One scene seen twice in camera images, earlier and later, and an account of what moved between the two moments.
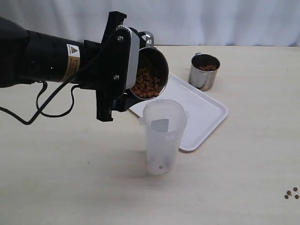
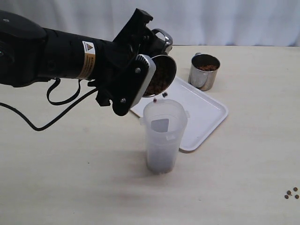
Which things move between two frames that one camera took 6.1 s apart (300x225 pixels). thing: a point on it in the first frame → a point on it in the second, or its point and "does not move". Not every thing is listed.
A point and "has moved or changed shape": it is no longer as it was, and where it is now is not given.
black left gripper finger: (142, 36) → (155, 46)
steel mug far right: (203, 71) does not move
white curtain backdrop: (232, 23) does not move
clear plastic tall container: (165, 122) does not move
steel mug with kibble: (153, 71) has moved or changed shape
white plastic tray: (204, 112) does not move
